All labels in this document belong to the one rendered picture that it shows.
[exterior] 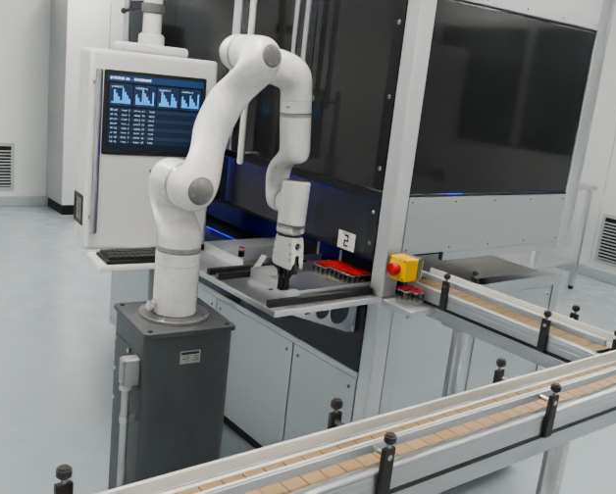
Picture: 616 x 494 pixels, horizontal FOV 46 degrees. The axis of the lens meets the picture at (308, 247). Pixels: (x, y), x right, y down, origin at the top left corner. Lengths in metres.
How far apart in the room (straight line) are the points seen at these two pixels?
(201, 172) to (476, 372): 1.42
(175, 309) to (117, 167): 1.00
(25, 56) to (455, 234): 5.58
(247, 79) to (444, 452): 1.06
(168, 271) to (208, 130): 0.38
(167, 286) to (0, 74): 5.57
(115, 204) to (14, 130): 4.64
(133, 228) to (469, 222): 1.28
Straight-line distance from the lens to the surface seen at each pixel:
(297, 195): 2.09
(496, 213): 2.62
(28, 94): 7.45
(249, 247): 2.75
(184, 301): 1.97
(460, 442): 1.36
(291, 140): 2.06
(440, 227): 2.41
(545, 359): 2.07
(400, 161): 2.22
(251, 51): 1.90
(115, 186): 2.85
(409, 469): 1.28
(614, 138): 7.08
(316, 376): 2.61
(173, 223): 1.94
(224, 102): 1.92
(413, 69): 2.21
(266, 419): 2.92
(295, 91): 2.04
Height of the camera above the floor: 1.54
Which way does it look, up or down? 13 degrees down
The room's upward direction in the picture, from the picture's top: 6 degrees clockwise
